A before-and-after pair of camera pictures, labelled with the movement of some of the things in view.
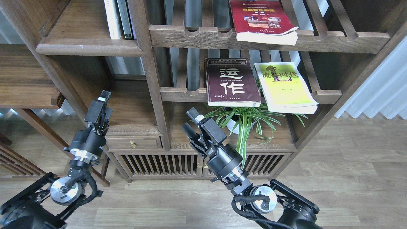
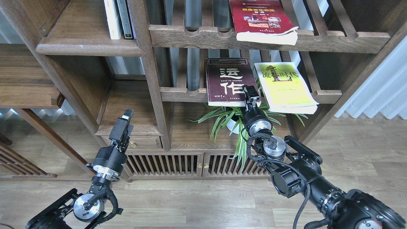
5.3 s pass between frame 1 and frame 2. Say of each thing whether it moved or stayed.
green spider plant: stayed
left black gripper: moved
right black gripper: moved
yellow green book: stayed
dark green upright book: stayed
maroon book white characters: stayed
